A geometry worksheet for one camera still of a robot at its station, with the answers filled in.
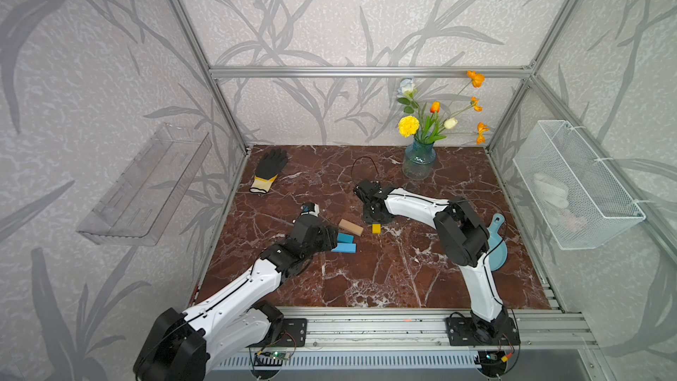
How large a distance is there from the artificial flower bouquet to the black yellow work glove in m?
0.56

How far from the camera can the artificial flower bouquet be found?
0.90 m

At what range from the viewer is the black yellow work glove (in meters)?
1.09
